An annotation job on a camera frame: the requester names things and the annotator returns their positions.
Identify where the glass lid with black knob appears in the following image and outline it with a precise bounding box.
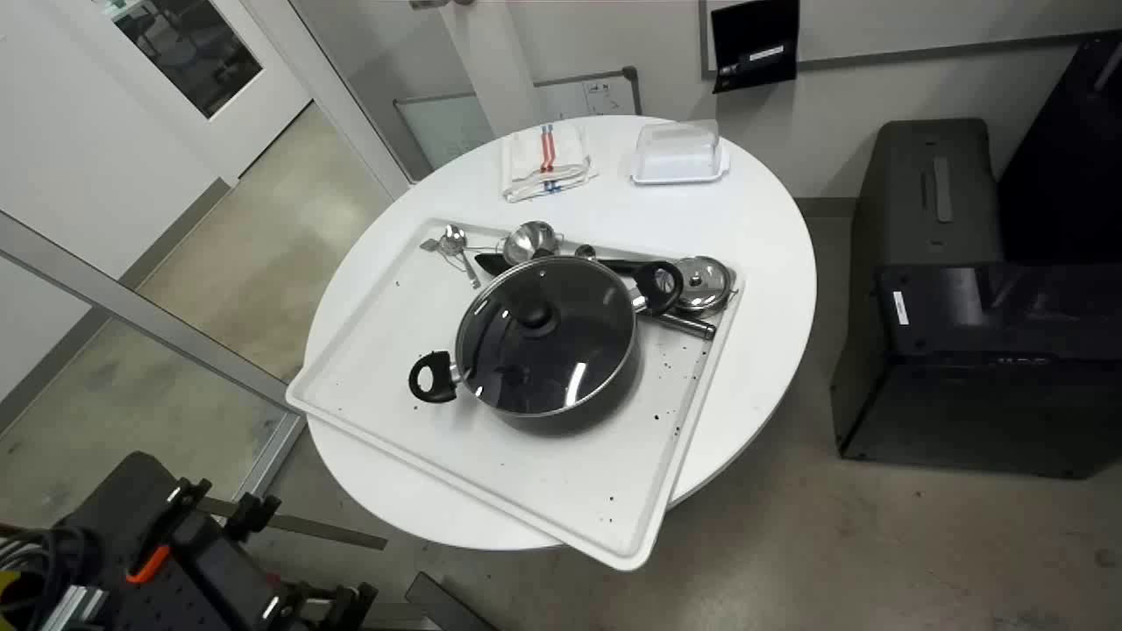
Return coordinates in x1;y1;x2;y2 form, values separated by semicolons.
451;254;642;418

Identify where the black cooking pot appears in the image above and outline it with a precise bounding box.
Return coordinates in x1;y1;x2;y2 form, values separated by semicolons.
402;251;646;439

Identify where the small steel spoon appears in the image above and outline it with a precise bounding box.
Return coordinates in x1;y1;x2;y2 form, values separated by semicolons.
418;225;483;289

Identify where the white folded towel red stripe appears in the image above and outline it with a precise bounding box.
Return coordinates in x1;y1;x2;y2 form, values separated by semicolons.
500;119;601;204

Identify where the white plastic tray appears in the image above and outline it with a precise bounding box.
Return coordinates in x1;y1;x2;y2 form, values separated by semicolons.
285;213;747;575

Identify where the black marker holder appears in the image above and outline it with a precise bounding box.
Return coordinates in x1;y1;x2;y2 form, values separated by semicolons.
709;0;806;99

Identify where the black cabinet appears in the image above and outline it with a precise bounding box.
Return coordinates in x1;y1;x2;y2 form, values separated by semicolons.
832;115;1122;483

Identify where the dark framed window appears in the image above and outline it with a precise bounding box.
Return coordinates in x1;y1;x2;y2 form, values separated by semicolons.
91;0;268;121

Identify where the black robot stand with clamps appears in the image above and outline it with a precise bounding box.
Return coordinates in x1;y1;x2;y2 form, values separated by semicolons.
0;448;381;631

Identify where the steel ladle with black handle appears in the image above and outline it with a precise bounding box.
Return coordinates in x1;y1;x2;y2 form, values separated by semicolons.
574;240;742;321

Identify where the aluminium frame rail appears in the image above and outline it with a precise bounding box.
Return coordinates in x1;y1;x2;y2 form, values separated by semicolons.
0;206;308;500

